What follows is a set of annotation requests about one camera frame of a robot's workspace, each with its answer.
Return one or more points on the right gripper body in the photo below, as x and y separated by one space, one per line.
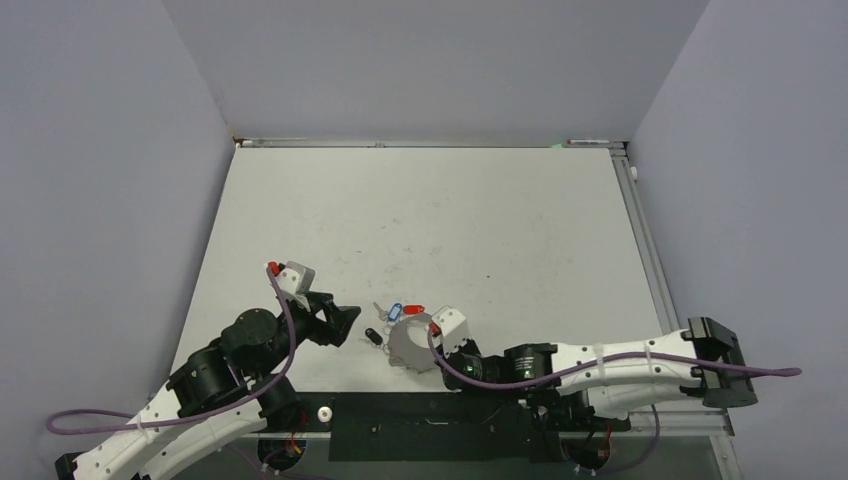
468 345

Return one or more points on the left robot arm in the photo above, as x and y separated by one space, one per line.
234 386

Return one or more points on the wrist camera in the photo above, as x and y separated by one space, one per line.
293 282
453 327

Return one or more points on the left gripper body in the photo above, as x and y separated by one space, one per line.
308 324

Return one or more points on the small key with black tag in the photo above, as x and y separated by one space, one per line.
374 339

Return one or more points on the front aluminium rail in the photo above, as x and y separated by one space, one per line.
430 414

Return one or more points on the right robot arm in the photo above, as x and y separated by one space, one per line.
702 361

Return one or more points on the aluminium rail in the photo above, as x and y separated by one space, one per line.
430 414
365 143
641 304

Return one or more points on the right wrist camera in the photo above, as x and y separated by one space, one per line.
453 327

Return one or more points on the back aluminium rail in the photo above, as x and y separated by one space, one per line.
365 143

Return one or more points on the blue key tag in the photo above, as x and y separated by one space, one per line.
395 313

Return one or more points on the silver key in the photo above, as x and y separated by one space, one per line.
381 313

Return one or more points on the right aluminium rail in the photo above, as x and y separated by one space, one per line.
641 304

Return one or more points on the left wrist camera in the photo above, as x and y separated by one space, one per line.
293 282

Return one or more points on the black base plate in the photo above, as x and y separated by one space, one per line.
511 435

